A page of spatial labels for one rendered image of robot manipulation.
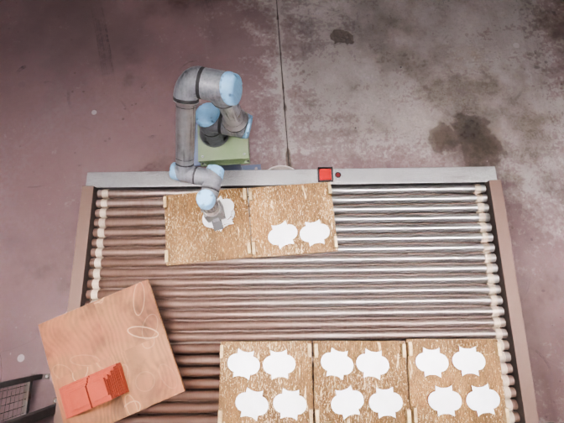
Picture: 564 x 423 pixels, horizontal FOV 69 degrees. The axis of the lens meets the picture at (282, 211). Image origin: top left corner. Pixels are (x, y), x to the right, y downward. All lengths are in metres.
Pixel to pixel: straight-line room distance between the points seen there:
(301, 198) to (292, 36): 1.91
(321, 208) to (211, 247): 0.56
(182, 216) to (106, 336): 0.63
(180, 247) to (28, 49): 2.58
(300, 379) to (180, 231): 0.88
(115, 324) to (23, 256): 1.60
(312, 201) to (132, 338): 1.02
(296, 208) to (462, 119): 1.87
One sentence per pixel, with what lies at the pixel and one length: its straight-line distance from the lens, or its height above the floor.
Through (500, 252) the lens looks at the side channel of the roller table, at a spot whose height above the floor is 0.95.
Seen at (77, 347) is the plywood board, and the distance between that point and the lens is 2.05.
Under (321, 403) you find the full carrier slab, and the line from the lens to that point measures 1.98.
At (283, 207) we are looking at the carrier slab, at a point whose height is 0.94.
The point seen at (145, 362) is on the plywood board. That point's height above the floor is 1.04.
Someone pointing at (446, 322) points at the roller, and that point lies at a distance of 2.09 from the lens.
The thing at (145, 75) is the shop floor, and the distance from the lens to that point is 3.63.
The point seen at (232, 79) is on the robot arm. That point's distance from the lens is 1.56.
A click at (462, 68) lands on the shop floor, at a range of 3.75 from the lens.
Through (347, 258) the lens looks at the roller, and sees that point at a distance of 2.00.
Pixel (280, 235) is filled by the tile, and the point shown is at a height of 0.94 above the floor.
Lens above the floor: 2.88
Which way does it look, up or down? 75 degrees down
